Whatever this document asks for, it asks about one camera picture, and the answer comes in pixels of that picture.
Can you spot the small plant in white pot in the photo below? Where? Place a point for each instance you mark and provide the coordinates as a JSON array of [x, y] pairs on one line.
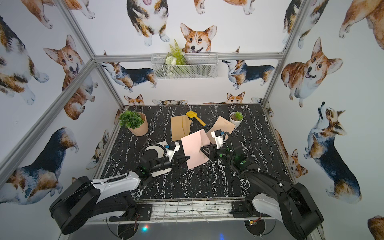
[[236, 118]]

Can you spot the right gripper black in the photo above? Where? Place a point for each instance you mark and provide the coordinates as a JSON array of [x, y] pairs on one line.
[[213, 152]]

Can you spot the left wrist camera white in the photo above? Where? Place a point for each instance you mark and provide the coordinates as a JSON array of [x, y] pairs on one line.
[[171, 149]]

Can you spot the white wire wall basket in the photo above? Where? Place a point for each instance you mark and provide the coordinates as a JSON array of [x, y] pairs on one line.
[[188, 66]]

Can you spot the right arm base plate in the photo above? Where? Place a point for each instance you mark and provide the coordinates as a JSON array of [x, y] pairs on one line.
[[244, 209]]

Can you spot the pink envelope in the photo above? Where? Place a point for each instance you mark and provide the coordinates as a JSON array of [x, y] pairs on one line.
[[192, 147]]

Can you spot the green plant in terracotta pot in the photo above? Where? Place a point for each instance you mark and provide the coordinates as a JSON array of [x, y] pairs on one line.
[[135, 122]]

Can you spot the brown kraft envelope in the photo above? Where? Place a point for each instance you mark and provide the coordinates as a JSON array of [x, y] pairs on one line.
[[180, 127]]

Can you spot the yellow toy shovel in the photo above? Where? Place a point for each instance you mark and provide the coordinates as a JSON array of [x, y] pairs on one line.
[[194, 115]]

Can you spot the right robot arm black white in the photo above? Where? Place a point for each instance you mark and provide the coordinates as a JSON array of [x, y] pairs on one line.
[[286, 202]]

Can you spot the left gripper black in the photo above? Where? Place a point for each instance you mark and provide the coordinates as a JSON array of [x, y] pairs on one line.
[[174, 161]]

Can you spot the fern and white flower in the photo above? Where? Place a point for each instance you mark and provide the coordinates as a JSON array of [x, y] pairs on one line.
[[175, 61]]

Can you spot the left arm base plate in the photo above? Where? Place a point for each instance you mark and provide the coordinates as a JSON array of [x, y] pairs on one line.
[[141, 212]]

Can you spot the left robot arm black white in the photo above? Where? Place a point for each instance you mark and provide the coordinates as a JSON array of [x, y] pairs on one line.
[[86, 200]]

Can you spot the white cream envelope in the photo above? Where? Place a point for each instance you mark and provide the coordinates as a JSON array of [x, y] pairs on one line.
[[165, 167]]

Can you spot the cream letter paper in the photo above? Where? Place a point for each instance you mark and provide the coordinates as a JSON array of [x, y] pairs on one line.
[[221, 124]]

